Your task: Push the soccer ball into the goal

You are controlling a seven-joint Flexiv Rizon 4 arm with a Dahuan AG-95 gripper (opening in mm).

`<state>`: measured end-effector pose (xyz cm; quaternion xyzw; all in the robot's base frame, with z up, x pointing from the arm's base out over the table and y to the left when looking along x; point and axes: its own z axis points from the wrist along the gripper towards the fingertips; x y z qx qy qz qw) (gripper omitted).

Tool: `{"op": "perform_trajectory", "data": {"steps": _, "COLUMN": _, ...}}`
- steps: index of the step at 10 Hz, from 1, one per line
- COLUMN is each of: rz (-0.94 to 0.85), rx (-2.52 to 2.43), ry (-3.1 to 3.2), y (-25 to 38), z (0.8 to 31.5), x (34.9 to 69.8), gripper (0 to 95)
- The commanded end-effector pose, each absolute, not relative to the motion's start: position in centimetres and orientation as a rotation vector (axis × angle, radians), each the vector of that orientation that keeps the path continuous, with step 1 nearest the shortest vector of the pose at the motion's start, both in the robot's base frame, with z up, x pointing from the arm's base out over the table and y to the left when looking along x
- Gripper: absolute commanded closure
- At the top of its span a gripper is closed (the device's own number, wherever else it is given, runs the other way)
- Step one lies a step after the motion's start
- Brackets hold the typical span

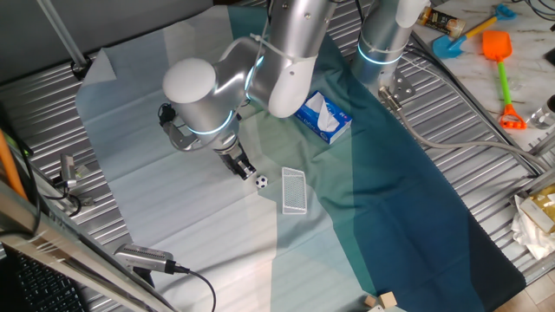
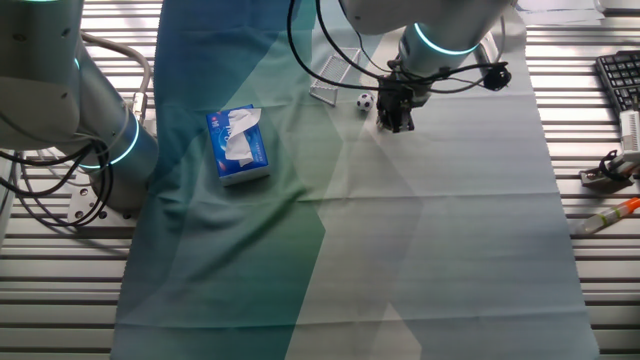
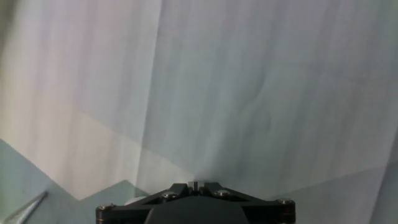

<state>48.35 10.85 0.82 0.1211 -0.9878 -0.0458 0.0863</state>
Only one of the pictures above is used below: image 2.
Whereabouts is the blue green patchwork cloth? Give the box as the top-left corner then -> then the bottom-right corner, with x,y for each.
109,0 -> 601,360

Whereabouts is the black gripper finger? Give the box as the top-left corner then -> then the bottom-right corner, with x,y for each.
393,109 -> 415,134
375,105 -> 395,130

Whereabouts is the blue tissue box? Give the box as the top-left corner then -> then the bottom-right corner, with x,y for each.
205,103 -> 272,188

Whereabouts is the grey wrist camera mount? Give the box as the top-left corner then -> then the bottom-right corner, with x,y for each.
412,83 -> 432,109

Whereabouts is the black keyboard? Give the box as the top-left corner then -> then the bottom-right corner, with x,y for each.
594,48 -> 640,114

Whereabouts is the silver depth camera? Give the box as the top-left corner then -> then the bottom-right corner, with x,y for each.
592,0 -> 640,15

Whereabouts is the white mesh toy goal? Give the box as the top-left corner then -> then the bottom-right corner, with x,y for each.
308,46 -> 362,108

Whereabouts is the white ribbed plastic block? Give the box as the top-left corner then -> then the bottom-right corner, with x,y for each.
618,109 -> 640,154

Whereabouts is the clear tube with orange cap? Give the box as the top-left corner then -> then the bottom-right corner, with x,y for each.
569,196 -> 640,236

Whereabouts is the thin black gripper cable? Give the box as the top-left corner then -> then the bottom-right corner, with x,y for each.
314,0 -> 504,96

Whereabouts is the black base cable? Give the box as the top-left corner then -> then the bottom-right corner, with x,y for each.
0,142 -> 109,174
0,149 -> 115,230

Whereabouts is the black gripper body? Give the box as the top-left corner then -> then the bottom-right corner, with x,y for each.
376,78 -> 416,114

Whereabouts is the black coiled cable bundle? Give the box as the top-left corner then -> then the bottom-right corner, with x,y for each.
482,62 -> 513,92

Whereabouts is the thick black gripper cable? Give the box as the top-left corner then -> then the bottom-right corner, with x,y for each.
286,0 -> 396,94

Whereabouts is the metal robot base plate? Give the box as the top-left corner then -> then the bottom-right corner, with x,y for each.
66,184 -> 139,226

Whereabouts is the small camera on bracket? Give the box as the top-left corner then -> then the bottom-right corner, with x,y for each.
579,149 -> 640,190

